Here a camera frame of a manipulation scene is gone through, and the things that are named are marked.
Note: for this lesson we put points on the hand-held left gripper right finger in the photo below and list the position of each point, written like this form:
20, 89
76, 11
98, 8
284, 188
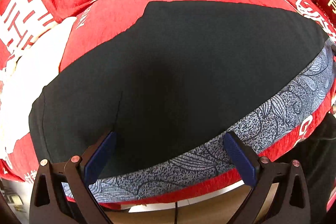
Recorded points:
240, 158

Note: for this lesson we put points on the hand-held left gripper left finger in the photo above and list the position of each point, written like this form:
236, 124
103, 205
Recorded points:
101, 158

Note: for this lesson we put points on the black pants with patterned waistband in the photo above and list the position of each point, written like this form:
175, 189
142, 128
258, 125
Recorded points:
170, 69

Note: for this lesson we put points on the white cloth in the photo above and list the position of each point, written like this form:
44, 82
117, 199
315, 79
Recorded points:
31, 77

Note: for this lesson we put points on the red printed sofa seat cushion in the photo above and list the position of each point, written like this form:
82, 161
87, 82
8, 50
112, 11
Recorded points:
110, 14

